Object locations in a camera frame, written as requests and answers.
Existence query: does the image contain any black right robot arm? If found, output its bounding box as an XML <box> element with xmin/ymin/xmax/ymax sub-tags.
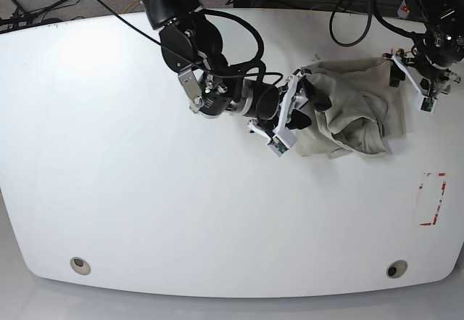
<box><xmin>141</xmin><ymin>0</ymin><xmax>332</xmax><ymax>137</ymax></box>

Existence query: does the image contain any table cable grommet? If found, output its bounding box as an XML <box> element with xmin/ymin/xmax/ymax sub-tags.
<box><xmin>70</xmin><ymin>257</ymin><xmax>91</xmax><ymax>276</ymax></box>
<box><xmin>386</xmin><ymin>260</ymin><xmax>408</xmax><ymax>279</ymax></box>

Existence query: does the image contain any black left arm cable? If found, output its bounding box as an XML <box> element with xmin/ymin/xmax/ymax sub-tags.
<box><xmin>328</xmin><ymin>0</ymin><xmax>425</xmax><ymax>49</ymax></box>

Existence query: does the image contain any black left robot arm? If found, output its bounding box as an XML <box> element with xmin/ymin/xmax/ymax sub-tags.
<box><xmin>372</xmin><ymin>0</ymin><xmax>463</xmax><ymax>101</ymax></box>

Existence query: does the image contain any left table cable grommet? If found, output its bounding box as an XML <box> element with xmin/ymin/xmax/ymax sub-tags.
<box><xmin>70</xmin><ymin>257</ymin><xmax>91</xmax><ymax>276</ymax></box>

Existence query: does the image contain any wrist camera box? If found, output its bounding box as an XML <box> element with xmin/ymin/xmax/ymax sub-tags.
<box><xmin>419</xmin><ymin>97</ymin><xmax>437</xmax><ymax>114</ymax></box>
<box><xmin>267</xmin><ymin>128</ymin><xmax>297</xmax><ymax>157</ymax></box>

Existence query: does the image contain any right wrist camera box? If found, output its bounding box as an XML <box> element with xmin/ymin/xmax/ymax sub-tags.
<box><xmin>267</xmin><ymin>128</ymin><xmax>297</xmax><ymax>157</ymax></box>

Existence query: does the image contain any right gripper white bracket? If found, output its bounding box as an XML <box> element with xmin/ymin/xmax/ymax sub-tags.
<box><xmin>242</xmin><ymin>69</ymin><xmax>332</xmax><ymax>141</ymax></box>

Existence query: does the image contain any red tape rectangle marking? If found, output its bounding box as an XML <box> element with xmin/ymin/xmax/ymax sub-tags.
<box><xmin>414</xmin><ymin>173</ymin><xmax>447</xmax><ymax>226</ymax></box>

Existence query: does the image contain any right table cable grommet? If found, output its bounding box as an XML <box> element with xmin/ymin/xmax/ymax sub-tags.
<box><xmin>386</xmin><ymin>260</ymin><xmax>408</xmax><ymax>279</ymax></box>

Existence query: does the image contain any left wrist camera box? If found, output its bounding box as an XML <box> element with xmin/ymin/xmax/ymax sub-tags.
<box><xmin>419</xmin><ymin>97</ymin><xmax>437</xmax><ymax>114</ymax></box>

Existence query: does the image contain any black tripod stand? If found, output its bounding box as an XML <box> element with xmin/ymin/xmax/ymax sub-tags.
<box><xmin>1</xmin><ymin>0</ymin><xmax>83</xmax><ymax>33</ymax></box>

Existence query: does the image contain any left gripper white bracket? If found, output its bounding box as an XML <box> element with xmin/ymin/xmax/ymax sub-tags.
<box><xmin>382</xmin><ymin>49</ymin><xmax>460</xmax><ymax>98</ymax></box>

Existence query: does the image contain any beige grey T-shirt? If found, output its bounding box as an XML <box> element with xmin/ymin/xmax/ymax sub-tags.
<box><xmin>296</xmin><ymin>58</ymin><xmax>405</xmax><ymax>159</ymax></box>

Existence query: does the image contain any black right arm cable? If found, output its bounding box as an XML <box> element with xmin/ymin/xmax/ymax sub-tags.
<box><xmin>72</xmin><ymin>0</ymin><xmax>283</xmax><ymax>89</ymax></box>

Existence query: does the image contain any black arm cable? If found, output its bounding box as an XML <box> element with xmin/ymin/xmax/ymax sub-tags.
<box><xmin>72</xmin><ymin>0</ymin><xmax>283</xmax><ymax>89</ymax></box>
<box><xmin>328</xmin><ymin>0</ymin><xmax>425</xmax><ymax>49</ymax></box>

